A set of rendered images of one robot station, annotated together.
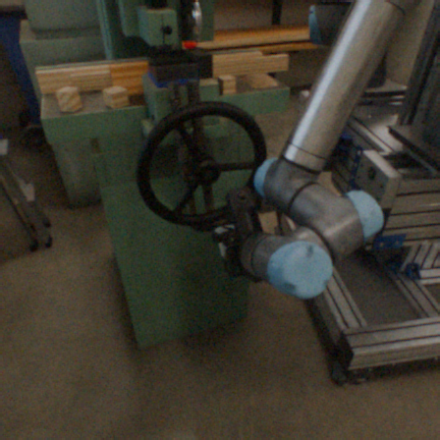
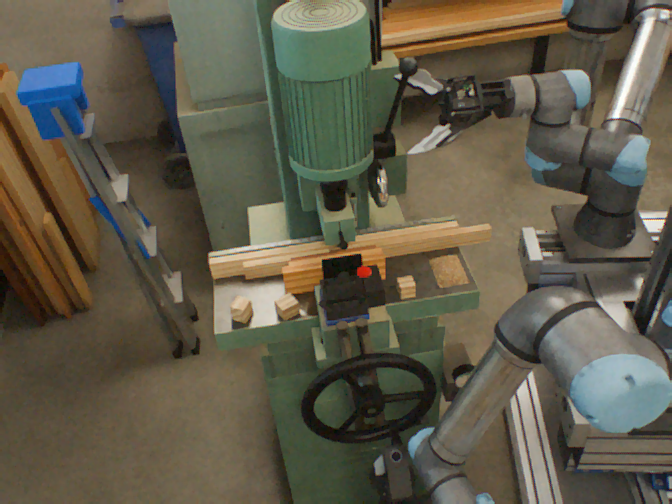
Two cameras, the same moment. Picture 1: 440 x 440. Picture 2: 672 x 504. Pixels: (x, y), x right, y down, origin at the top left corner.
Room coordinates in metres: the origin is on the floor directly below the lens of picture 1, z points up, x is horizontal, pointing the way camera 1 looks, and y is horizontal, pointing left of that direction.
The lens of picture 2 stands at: (-0.09, -0.12, 1.92)
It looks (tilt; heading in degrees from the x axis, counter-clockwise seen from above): 41 degrees down; 14
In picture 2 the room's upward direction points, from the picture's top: 5 degrees counter-clockwise
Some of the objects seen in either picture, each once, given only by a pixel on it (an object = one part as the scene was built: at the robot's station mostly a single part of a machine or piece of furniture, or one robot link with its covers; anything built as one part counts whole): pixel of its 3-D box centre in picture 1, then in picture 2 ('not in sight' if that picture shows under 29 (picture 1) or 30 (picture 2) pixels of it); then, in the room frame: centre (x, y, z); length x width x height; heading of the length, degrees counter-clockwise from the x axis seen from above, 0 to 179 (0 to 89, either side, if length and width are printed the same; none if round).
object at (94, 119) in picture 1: (172, 106); (346, 302); (0.89, 0.12, 0.87); 0.61 x 0.30 x 0.06; 110
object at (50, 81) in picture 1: (158, 71); (335, 249); (1.01, 0.16, 0.93); 0.60 x 0.02 x 0.05; 110
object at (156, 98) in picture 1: (180, 98); (351, 316); (0.81, 0.09, 0.92); 0.15 x 0.13 x 0.09; 110
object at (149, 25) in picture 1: (157, 27); (336, 215); (1.01, 0.15, 1.03); 0.14 x 0.07 x 0.09; 20
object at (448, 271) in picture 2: (259, 78); (448, 267); (0.99, -0.11, 0.91); 0.10 x 0.07 x 0.02; 20
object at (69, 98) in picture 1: (69, 99); (241, 309); (0.79, 0.33, 0.92); 0.04 x 0.03 x 0.04; 167
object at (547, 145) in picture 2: not in sight; (555, 140); (1.03, -0.30, 1.24); 0.11 x 0.08 x 0.11; 72
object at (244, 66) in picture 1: (188, 72); (368, 251); (1.01, 0.08, 0.92); 0.60 x 0.02 x 0.04; 110
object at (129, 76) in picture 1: (159, 76); (334, 273); (0.91, 0.14, 0.94); 0.23 x 0.02 x 0.07; 110
